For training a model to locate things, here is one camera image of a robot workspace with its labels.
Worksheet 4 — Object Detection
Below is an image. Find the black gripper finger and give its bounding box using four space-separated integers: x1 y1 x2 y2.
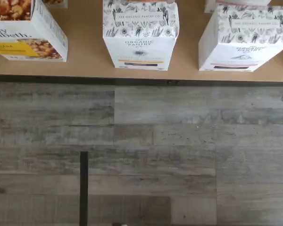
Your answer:
79 151 89 226

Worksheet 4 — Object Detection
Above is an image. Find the particle board shelf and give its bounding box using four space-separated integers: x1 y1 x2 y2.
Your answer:
0 0 283 82

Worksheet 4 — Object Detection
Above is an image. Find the white box pink strip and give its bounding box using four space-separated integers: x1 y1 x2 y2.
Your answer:
198 4 283 72

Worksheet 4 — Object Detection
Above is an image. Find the white box yellow strip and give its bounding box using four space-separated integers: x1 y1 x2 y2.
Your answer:
102 0 179 71

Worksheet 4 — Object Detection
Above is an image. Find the black metal shelf rack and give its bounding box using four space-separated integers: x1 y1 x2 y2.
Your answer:
0 74 283 88

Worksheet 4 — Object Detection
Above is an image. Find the white floral pantry box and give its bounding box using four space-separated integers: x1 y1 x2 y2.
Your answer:
204 0 272 14

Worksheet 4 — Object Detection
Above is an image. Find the white granola box yellow label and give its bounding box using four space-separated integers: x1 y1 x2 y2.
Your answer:
0 0 68 63

